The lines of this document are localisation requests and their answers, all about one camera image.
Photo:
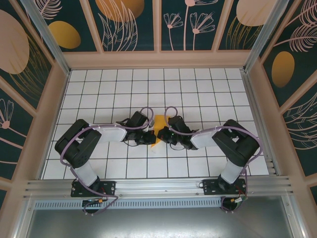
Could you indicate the orange square paper sheet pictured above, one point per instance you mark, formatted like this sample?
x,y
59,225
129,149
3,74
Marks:
x,y
159,121

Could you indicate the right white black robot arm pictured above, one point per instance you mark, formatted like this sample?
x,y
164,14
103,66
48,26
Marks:
x,y
237,146

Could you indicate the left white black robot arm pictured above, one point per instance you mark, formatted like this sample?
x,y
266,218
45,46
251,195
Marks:
x,y
76,146

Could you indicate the grey metal sheet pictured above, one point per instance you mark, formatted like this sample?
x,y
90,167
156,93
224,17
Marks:
x,y
158,223

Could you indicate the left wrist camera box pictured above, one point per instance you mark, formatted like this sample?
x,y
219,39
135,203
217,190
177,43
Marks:
x,y
149,128

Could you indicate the aluminium mounting rail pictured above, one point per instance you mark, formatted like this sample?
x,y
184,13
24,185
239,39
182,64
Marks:
x,y
158,186

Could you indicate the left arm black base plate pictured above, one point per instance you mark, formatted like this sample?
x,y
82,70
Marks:
x,y
109,186

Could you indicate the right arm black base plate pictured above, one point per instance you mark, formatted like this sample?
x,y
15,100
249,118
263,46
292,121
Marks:
x,y
210,187

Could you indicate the aluminium side rail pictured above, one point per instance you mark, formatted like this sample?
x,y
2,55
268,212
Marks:
x,y
257,119

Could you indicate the aluminium corner post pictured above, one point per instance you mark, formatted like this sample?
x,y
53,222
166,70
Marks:
x,y
262,34
49,42

